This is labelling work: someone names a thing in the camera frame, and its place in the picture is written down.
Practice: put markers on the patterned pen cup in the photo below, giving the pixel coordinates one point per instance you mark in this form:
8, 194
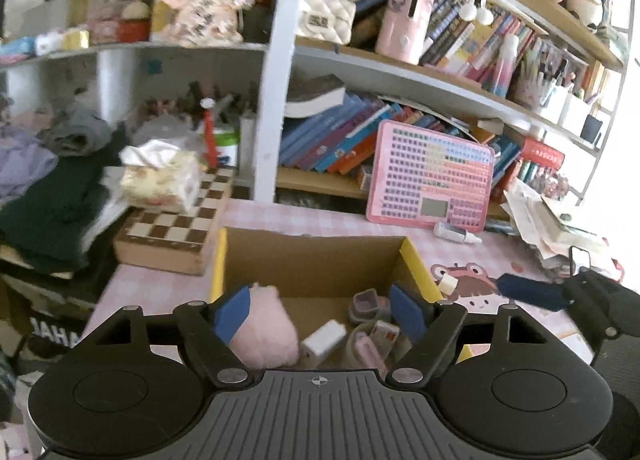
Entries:
529, 92

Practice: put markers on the pink oblong case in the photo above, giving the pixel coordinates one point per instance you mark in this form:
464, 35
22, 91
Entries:
369, 355

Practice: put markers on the small white packet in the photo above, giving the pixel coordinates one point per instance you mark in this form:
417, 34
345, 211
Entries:
49, 43

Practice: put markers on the white and brown plush animal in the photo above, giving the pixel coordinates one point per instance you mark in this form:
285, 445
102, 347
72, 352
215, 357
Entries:
587, 2

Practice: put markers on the lilac garment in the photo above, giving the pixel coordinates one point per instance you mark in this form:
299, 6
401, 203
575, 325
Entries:
25, 164

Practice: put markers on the small white dropper bottle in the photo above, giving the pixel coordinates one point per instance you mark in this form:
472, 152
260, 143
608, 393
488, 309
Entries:
452, 232

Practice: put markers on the small blue packet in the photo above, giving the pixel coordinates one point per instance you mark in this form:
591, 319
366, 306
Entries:
17, 48

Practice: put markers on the white quilted pearl handbag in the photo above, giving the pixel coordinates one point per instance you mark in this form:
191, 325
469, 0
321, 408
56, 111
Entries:
325, 14

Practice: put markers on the black printed bag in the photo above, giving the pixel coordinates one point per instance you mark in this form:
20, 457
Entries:
45, 335

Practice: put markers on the pink plush toy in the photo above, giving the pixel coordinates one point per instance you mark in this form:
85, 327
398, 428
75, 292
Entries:
267, 335

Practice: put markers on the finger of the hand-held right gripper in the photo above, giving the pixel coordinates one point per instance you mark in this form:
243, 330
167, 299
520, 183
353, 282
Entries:
532, 292
572, 260

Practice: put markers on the plush doll in floral dress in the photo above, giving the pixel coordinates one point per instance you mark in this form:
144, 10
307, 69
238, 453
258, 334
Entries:
207, 4

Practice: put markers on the row of colourful upright books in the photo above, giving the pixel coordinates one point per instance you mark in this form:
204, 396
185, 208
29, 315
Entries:
465, 39

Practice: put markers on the brown cardboard box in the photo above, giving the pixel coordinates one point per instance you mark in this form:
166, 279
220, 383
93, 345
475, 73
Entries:
310, 265

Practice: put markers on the small white beige eraser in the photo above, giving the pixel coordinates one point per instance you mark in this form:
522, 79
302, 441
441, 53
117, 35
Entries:
447, 283

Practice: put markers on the red jar with cream lid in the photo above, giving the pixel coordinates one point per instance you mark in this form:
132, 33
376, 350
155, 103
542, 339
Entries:
135, 22

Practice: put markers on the small grey purple toy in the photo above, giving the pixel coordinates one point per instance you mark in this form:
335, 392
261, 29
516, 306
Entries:
370, 307

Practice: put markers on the black pen cup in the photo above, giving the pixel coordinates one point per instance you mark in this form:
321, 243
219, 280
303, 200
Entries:
591, 128

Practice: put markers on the white bookshelf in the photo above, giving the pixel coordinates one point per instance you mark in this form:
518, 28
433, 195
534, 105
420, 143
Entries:
272, 89

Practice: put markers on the row of coloured markers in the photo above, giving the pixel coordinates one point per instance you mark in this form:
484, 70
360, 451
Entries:
542, 179

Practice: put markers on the white pen cup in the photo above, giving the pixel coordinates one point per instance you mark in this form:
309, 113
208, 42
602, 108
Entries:
575, 114
552, 104

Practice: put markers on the pink toy learning tablet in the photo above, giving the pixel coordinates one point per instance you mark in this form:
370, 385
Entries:
430, 174

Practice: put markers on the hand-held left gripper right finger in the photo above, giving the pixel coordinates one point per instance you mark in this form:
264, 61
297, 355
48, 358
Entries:
407, 312

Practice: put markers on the dark green garment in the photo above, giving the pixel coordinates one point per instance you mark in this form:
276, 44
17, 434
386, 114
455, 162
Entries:
55, 220

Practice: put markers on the row of blue and orange books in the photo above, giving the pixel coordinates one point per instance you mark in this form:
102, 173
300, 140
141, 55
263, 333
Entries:
335, 139

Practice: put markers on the floral tissue box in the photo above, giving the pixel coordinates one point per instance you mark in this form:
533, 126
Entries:
160, 182

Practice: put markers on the white charger block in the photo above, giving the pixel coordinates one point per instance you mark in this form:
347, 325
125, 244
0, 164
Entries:
324, 342

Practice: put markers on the red box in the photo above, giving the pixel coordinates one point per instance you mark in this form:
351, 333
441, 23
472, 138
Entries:
542, 150

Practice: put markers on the pink and white gradient bottle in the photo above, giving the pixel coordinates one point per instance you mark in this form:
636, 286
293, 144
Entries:
506, 64

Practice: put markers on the grey garment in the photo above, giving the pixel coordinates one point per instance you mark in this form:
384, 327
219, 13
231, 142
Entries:
75, 132

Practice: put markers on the wooden chessboard box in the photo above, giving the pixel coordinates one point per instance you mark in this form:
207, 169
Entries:
170, 235

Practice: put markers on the cluster of makeup brushes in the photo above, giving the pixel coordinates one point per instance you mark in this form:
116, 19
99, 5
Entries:
200, 99

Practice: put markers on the small yellow box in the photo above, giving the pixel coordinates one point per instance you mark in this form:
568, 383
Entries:
76, 39

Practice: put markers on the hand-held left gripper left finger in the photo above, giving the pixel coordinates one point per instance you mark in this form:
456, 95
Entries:
232, 315

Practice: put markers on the stack of loose papers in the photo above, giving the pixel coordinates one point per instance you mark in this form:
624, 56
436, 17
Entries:
550, 225

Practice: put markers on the tall white carton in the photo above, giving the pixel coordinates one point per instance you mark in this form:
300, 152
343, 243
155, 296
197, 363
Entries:
247, 142

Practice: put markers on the green and white container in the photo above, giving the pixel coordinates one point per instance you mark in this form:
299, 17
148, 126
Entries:
227, 144

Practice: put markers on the pink cylindrical holder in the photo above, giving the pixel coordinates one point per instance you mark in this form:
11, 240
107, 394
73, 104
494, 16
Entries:
405, 22

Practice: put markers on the clear plastic bag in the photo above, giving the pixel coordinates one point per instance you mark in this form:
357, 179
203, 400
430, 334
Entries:
165, 132

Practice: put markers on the thick grey paperback book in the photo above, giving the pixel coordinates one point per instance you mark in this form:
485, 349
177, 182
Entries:
315, 94

